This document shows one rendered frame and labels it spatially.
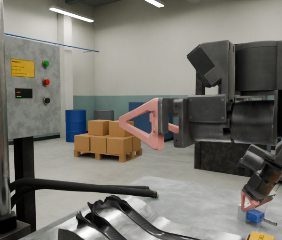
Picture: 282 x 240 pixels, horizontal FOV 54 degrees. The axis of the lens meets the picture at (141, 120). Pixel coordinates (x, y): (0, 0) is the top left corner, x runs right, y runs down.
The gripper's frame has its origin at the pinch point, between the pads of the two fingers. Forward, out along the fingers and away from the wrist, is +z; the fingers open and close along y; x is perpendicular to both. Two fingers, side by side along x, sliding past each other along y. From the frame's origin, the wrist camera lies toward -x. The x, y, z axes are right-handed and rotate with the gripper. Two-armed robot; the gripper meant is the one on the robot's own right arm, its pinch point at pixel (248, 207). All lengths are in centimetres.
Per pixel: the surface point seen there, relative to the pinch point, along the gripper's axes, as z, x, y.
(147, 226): -3.9, -1.6, 43.1
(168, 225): -3.7, -0.5, 36.9
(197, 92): 100, -272, -252
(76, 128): 372, -559, -178
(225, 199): 13.1, -13.5, -9.5
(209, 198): 15.3, -17.2, -4.9
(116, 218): -6, -5, 51
